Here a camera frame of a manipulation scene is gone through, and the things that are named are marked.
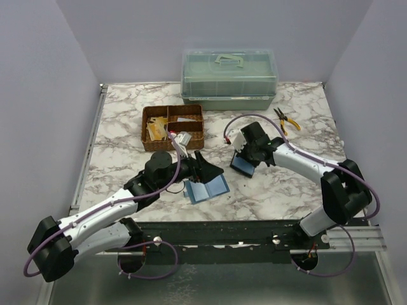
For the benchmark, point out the blue plastic card sleeve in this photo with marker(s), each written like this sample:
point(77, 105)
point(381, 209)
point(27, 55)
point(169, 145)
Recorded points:
point(198, 192)

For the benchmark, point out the gold cards in tray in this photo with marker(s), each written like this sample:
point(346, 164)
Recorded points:
point(157, 128)

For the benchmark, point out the yellow handled pliers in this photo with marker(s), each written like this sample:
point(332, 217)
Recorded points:
point(283, 118)

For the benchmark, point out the green clear-lid storage box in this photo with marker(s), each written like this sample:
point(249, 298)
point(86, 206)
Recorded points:
point(229, 80)

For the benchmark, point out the white card in tray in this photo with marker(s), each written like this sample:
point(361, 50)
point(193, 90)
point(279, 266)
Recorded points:
point(180, 119)

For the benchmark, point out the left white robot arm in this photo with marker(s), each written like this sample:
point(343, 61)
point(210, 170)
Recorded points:
point(57, 244)

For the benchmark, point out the brown wicker divided tray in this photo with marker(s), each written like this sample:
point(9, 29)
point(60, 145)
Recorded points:
point(172, 112)

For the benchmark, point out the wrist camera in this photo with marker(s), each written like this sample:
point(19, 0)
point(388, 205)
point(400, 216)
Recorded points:
point(180, 142)
point(236, 138)

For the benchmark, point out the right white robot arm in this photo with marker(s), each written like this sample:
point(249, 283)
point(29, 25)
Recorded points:
point(343, 193)

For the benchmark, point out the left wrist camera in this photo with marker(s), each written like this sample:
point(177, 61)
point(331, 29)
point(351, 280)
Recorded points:
point(180, 142)

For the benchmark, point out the black leather card holder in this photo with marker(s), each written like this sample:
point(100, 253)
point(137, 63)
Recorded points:
point(242, 166)

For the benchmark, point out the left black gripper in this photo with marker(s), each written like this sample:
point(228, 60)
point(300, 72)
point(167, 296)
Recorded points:
point(206, 171)

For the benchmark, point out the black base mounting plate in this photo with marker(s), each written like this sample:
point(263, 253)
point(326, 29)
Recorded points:
point(218, 242)

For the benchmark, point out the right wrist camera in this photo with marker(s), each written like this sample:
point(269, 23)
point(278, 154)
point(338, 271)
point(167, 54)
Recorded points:
point(236, 138)

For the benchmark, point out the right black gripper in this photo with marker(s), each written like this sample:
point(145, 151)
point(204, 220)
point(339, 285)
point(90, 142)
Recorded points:
point(242, 154)

